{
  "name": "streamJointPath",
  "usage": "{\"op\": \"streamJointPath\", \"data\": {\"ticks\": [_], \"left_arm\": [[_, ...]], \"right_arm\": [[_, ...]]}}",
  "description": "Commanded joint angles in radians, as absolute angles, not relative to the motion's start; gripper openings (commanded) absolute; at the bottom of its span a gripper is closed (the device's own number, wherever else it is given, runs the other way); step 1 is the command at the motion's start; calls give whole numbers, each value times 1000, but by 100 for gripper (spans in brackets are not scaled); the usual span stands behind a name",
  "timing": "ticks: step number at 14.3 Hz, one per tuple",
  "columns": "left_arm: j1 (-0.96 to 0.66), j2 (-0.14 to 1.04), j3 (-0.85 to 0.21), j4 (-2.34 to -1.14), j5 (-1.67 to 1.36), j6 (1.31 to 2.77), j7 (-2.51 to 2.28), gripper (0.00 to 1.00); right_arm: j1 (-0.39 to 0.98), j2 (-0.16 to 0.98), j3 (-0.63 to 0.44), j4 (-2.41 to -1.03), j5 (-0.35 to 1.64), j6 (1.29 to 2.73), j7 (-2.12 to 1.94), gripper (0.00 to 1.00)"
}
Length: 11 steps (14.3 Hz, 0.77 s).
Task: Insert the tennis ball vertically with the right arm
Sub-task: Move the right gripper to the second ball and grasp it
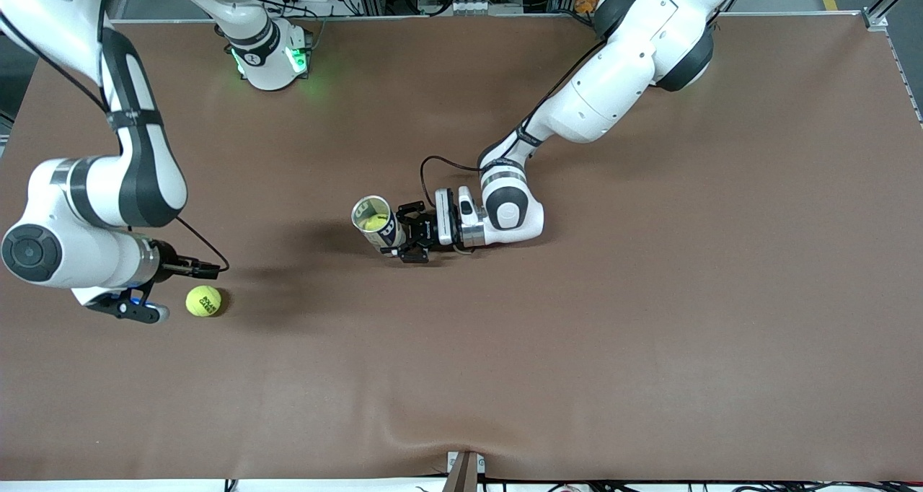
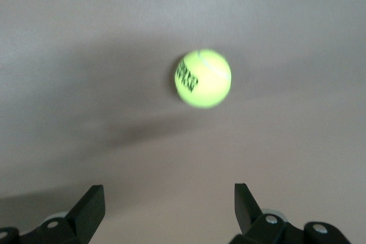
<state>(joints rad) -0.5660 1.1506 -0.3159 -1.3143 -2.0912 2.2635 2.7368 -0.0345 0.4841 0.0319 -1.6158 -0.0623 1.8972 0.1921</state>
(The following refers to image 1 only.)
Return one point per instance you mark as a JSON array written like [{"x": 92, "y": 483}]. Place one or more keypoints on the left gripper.
[{"x": 424, "y": 230}]

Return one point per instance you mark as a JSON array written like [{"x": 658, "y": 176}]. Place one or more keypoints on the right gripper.
[{"x": 170, "y": 260}]

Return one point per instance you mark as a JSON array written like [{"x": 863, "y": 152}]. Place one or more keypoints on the white blue tennis ball can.
[{"x": 393, "y": 236}]

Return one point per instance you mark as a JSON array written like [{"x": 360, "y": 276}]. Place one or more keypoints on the yellow tennis ball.
[
  {"x": 375, "y": 223},
  {"x": 203, "y": 301}
]

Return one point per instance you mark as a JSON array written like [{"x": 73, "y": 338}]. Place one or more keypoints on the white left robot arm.
[{"x": 613, "y": 88}]

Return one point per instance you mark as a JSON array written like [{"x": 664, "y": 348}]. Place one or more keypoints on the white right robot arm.
[{"x": 94, "y": 189}]

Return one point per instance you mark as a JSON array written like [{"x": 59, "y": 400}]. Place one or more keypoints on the brown table mat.
[{"x": 461, "y": 369}]

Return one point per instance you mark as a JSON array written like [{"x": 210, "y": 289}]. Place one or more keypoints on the white power strip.
[{"x": 472, "y": 6}]

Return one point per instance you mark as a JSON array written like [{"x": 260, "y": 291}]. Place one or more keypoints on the aluminium corner profile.
[{"x": 890, "y": 1}]

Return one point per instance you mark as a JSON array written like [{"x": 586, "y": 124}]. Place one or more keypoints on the camera stand post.
[{"x": 463, "y": 474}]

